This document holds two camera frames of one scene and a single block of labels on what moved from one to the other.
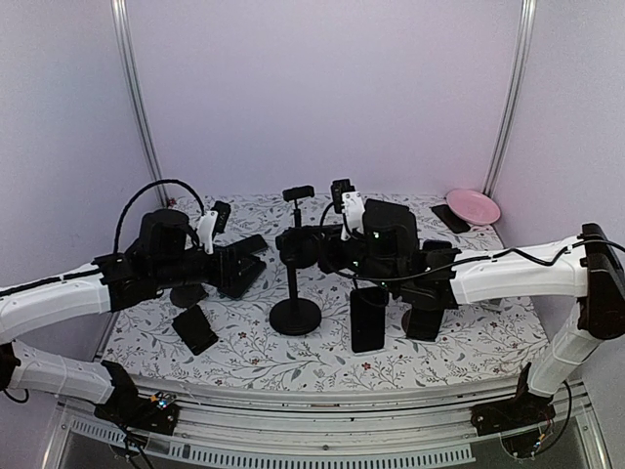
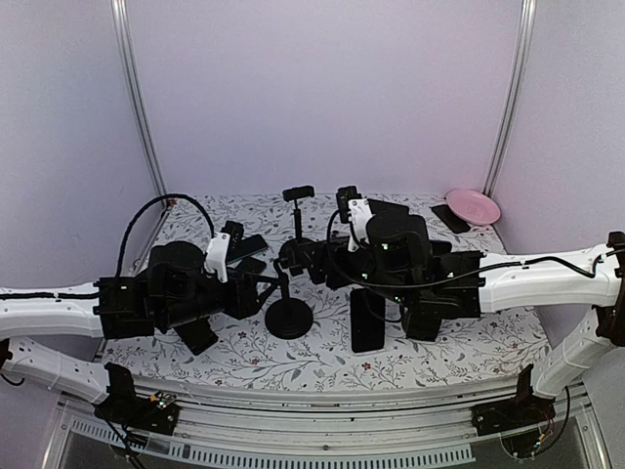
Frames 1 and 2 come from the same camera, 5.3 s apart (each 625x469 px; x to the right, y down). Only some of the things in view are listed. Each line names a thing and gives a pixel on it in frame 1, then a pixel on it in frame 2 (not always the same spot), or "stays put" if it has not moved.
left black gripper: x=220 y=251 -> x=243 y=303
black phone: x=367 y=313 stays put
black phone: x=248 y=246 stays put
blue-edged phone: x=422 y=323 stays put
